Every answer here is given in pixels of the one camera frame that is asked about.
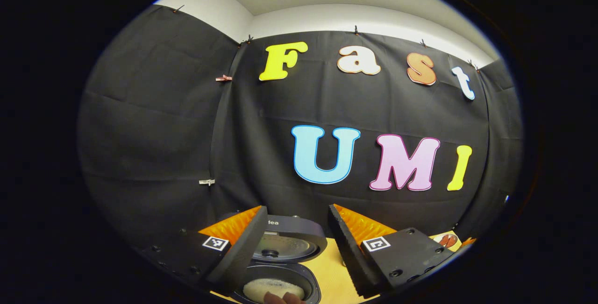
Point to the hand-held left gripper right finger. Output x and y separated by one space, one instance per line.
350 257

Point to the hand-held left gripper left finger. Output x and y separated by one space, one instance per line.
243 257

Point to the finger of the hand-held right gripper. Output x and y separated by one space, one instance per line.
468 242

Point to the white rice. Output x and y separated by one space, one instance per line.
275 286

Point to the dark rice cooker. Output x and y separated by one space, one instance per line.
299 229

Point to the red meat slice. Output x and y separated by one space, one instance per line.
454 241
446 241

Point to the white plate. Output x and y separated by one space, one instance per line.
437 237

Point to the silver cloth clip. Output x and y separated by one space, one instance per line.
207 182

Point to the copper cloth clip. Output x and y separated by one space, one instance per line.
224 78

